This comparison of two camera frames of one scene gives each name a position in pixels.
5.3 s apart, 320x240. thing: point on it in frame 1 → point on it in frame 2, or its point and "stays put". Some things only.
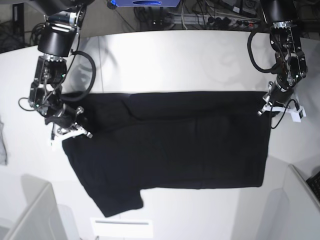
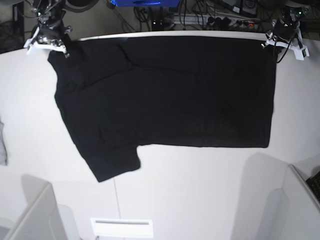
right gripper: [277, 93] → [284, 29]
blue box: [145, 3] stays put
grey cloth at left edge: [3, 153] stays put
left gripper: [66, 117] → [52, 29]
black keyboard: [314, 183] stays put
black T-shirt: [135, 141] → [116, 95]
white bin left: [42, 218] stays put
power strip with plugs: [226, 22] stays put
